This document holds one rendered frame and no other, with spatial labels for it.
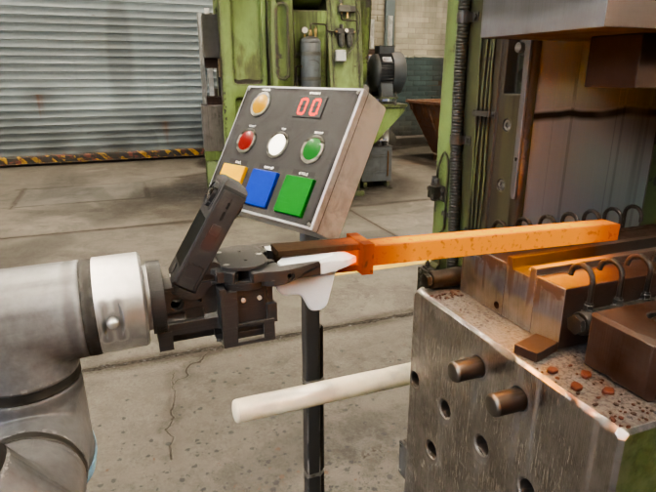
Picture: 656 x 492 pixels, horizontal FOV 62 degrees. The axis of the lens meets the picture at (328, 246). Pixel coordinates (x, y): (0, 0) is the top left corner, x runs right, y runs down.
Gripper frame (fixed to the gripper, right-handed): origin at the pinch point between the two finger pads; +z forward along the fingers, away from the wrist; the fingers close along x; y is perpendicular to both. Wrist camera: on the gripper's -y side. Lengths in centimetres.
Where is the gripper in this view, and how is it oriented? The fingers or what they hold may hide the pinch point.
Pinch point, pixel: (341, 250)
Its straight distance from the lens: 58.4
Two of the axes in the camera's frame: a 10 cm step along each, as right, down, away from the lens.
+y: 0.1, 9.5, 3.1
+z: 9.3, -1.2, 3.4
